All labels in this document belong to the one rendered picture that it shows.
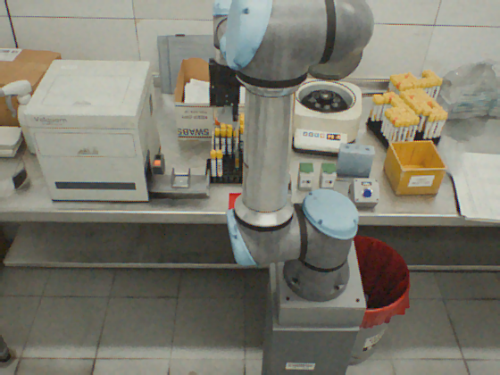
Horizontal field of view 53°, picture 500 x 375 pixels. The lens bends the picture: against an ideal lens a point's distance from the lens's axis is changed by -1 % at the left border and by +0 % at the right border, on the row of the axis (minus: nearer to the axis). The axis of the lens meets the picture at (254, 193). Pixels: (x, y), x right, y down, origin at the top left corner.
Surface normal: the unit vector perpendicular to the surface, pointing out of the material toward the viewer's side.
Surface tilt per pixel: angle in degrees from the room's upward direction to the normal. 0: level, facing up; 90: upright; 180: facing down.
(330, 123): 90
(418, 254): 0
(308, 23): 60
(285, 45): 85
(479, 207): 1
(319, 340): 90
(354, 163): 90
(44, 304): 0
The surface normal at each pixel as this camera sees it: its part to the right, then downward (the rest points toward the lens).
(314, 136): -0.04, -0.38
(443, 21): 0.01, 0.68
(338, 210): 0.18, -0.71
